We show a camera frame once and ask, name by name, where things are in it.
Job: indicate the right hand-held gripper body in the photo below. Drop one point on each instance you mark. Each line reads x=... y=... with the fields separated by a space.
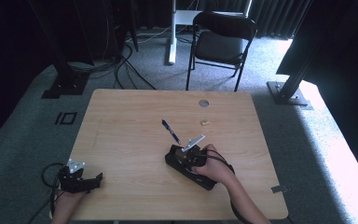
x=192 y=155

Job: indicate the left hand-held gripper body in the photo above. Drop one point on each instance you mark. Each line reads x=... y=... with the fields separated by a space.
x=71 y=182

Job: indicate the black pencil case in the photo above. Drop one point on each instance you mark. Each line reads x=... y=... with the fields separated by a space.
x=180 y=165

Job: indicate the blue pen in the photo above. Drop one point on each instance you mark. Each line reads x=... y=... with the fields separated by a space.
x=171 y=132

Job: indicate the small beige eraser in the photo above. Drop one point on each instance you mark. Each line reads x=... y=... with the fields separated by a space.
x=204 y=122

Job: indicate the person's left hand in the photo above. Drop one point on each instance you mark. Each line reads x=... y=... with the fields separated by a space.
x=70 y=200

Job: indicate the person's right hand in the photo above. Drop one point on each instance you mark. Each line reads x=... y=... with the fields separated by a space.
x=216 y=169

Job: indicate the round grey table grommet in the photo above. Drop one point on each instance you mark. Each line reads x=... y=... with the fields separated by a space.
x=203 y=103

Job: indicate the grey tape strip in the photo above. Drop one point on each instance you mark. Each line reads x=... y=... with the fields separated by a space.
x=279 y=188

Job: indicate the black metal stand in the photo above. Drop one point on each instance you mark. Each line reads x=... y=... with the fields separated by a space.
x=65 y=77
x=289 y=90

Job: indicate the black folding chair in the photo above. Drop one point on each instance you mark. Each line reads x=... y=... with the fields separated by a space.
x=220 y=46

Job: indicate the dark pleated curtain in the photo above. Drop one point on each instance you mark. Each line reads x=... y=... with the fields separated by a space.
x=273 y=15

